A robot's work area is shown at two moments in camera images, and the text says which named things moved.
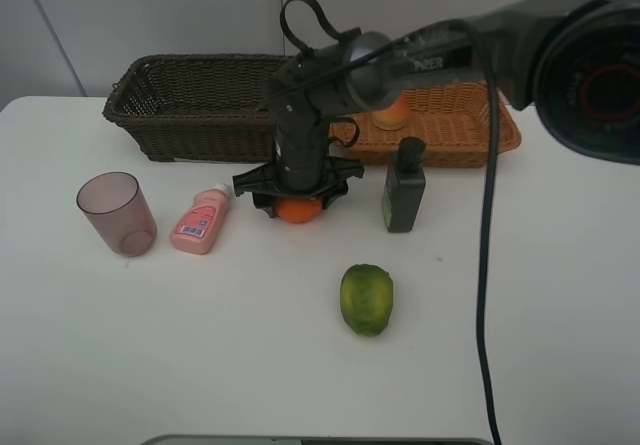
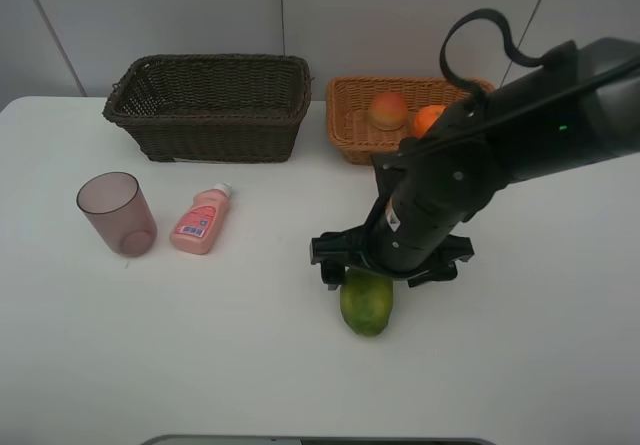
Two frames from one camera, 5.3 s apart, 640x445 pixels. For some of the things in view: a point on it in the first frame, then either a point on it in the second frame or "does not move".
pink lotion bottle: x=197 y=227 does not move
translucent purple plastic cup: x=115 y=205 does not move
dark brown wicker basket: x=204 y=108 does not move
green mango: x=367 y=299 does not move
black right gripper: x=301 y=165 -> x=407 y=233
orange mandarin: x=298 y=209 -> x=425 y=117
